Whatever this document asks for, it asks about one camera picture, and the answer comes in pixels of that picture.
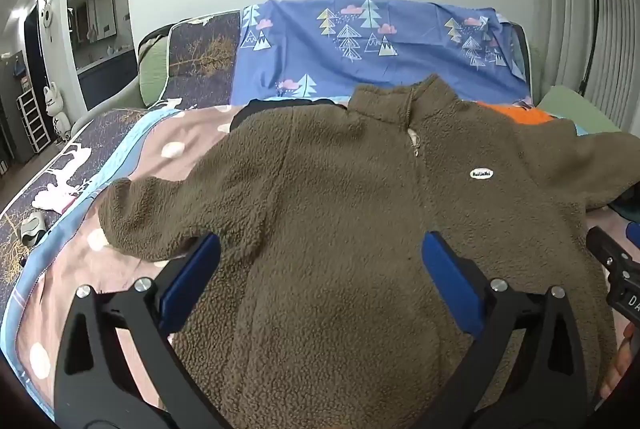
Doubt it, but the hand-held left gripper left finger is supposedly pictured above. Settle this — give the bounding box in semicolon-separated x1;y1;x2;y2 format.
52;231;236;429

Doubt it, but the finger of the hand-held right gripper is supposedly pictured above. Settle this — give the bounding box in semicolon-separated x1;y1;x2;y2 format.
585;226;626;271

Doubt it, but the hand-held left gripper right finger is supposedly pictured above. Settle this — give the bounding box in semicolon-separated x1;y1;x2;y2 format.
421;231;601;429

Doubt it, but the brown fleece jacket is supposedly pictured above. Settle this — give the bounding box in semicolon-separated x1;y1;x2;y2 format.
97;74;640;429

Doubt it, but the person's right hand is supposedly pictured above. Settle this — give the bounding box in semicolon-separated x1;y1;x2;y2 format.
599;323;640;404

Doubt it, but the pink polka dot blanket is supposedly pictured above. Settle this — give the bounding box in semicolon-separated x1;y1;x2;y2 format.
0;99;640;420

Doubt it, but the orange puffer jacket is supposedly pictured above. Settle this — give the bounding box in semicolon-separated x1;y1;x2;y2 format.
475;101;557;128

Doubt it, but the pink white cloth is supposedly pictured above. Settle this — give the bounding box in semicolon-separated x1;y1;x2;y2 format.
32;188;81;215

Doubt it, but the black garment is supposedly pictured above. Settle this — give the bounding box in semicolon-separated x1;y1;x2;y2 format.
229;98;348;132

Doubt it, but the green sofa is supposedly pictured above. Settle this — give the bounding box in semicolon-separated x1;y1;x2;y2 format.
137;24;623;134

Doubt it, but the blue tree print sheet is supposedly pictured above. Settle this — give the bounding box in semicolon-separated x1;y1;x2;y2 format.
232;0;533;103

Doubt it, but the dark counter cabinet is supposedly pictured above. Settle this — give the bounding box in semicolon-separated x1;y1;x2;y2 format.
77;50;139;110

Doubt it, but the white cat figurine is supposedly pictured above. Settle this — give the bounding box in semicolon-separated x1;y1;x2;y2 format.
44;81;74;144

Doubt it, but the dark navy printed blanket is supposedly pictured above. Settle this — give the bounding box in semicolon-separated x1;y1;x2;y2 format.
0;11;242;290

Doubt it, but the white shelf rack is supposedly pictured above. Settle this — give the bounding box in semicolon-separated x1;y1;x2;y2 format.
16;89;54;154

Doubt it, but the white pleated curtain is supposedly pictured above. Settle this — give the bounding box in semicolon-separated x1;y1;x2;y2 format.
530;0;640;130

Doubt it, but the wall cabinet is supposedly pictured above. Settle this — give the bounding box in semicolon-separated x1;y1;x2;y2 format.
67;0;119;44

